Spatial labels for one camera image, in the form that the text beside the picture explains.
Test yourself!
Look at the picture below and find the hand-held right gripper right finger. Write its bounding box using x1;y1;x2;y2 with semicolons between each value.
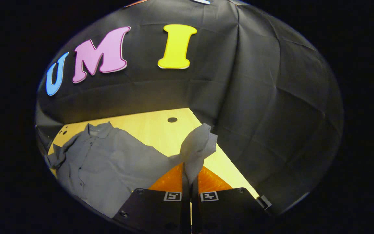
192;166;271;234

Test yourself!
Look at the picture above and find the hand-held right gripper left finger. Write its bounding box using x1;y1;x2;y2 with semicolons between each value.
112;162;192;234

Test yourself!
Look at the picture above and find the grey button shirt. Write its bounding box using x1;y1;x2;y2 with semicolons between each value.
44;122;218;219

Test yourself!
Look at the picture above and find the black backdrop cloth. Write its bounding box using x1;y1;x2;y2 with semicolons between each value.
35;0;345;215

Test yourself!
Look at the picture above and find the grey table edge bracket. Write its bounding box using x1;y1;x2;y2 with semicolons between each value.
257;194;273;210

